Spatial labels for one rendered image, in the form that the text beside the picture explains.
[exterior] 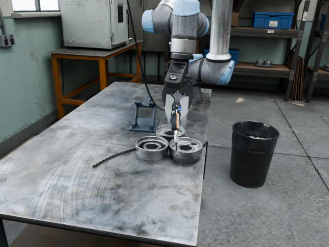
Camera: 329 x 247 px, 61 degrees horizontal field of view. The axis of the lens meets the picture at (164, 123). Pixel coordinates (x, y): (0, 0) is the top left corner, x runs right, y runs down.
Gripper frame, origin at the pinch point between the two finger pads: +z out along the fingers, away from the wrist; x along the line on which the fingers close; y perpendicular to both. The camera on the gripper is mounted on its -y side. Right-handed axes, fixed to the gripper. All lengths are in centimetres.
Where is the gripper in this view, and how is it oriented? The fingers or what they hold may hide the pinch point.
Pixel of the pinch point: (175, 119)
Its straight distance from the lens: 87.6
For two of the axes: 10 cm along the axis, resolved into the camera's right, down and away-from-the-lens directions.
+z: -0.8, 9.6, 2.6
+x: -9.8, -1.2, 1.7
